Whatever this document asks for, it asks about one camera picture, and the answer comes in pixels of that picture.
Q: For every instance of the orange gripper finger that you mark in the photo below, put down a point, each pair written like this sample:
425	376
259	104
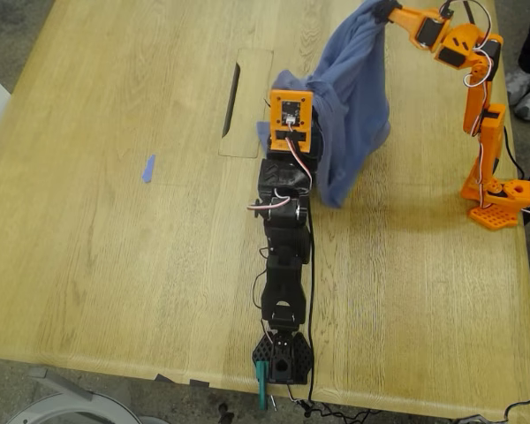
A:
399	12
404	22

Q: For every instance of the blue printed T-shirt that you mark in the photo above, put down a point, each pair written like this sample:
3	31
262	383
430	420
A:
353	110

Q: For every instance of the black perforated arm base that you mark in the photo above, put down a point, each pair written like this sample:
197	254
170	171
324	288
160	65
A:
302	358

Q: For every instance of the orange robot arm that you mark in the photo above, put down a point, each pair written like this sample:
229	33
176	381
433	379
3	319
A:
490	132

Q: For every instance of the orange perforated arm base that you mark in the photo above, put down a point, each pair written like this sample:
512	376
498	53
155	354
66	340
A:
494	216

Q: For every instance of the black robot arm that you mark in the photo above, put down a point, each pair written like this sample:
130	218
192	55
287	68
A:
282	282

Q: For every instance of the short blue tape strip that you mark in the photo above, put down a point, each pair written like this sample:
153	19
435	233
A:
149	170

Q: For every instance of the green table clamp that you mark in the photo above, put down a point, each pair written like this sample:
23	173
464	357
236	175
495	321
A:
262	388

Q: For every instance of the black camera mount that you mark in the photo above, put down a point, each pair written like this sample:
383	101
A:
445	9

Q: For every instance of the orange camera mount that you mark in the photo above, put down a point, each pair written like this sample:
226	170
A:
307	134

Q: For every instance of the grey round metal frame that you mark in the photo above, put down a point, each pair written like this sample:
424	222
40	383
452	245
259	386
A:
93	399

